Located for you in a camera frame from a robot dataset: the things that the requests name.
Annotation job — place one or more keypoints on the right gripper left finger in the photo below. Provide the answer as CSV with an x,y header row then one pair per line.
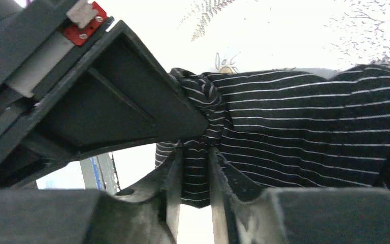
x,y
145,212

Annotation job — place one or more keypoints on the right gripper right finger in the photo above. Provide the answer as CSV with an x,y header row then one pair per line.
x,y
245,212

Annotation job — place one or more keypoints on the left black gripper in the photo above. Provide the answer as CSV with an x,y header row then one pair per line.
x,y
46,48

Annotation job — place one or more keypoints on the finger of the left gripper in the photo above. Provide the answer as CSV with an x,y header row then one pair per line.
x,y
114,96

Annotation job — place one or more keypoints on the black striped underwear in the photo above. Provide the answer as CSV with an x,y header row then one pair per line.
x,y
288,128

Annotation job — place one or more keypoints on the floral patterned table mat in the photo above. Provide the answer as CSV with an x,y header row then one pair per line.
x,y
231,37

